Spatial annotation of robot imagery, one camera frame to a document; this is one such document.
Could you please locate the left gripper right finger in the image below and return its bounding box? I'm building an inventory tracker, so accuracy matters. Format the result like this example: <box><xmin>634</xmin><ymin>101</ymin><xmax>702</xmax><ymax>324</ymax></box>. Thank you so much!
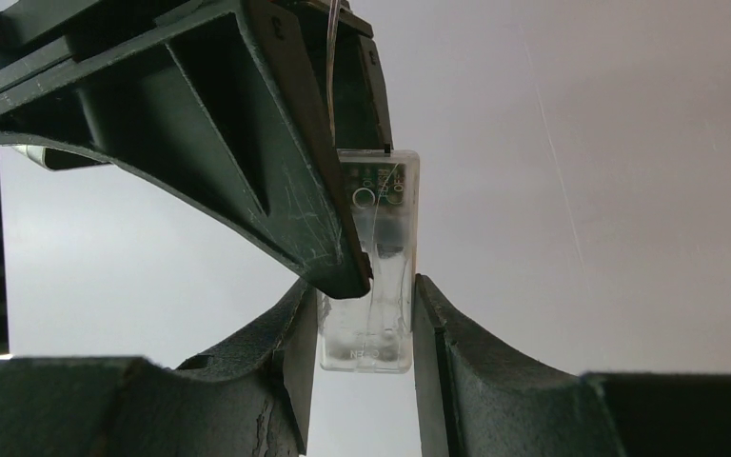
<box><xmin>412</xmin><ymin>275</ymin><xmax>731</xmax><ymax>456</ymax></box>

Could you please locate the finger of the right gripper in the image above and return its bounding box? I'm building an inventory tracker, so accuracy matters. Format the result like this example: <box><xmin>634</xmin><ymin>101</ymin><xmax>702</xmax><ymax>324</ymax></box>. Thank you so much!
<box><xmin>0</xmin><ymin>1</ymin><xmax>372</xmax><ymax>299</ymax></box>
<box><xmin>289</xmin><ymin>0</ymin><xmax>395</xmax><ymax>156</ymax></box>

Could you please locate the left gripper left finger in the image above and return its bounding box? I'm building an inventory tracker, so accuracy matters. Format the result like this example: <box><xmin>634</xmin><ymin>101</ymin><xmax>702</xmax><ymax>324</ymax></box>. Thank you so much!
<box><xmin>0</xmin><ymin>282</ymin><xmax>317</xmax><ymax>456</ymax></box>

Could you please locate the clear battery box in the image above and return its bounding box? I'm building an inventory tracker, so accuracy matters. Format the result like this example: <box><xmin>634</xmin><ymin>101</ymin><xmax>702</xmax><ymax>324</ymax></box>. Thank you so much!
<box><xmin>318</xmin><ymin>149</ymin><xmax>421</xmax><ymax>374</ymax></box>

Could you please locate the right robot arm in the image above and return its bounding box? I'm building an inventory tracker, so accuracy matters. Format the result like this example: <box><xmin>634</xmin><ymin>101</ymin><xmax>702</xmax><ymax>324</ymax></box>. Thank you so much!
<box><xmin>0</xmin><ymin>1</ymin><xmax>392</xmax><ymax>354</ymax></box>

